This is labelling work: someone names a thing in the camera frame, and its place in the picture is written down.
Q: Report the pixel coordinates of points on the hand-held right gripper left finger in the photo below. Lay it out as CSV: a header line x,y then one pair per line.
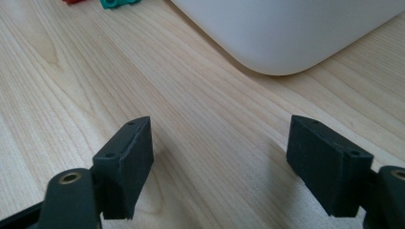
x,y
127,171

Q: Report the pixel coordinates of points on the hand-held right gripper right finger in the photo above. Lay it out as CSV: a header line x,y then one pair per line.
x,y
331,168

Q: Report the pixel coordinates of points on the white plastic bin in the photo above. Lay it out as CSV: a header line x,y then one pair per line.
x,y
286,31

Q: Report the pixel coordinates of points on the cyan toy block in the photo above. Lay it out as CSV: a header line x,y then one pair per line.
x,y
119,3

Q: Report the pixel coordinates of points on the red toy block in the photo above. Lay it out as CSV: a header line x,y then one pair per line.
x,y
73,1

